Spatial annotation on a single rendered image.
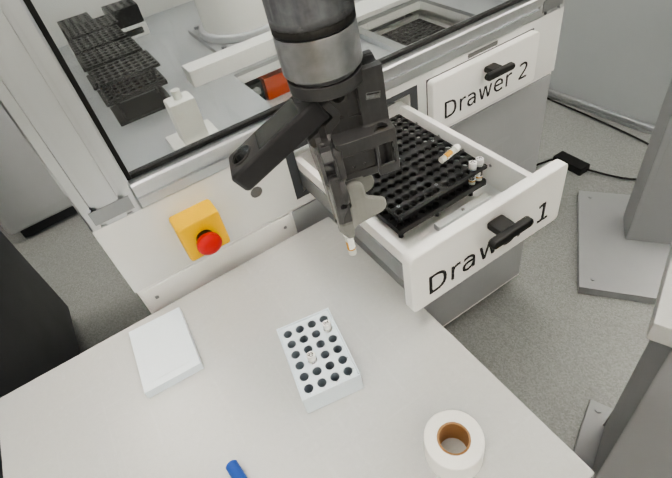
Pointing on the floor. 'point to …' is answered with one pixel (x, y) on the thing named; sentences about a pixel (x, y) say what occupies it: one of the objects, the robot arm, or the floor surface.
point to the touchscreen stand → (630, 226)
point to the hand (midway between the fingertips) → (341, 227)
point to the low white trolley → (277, 388)
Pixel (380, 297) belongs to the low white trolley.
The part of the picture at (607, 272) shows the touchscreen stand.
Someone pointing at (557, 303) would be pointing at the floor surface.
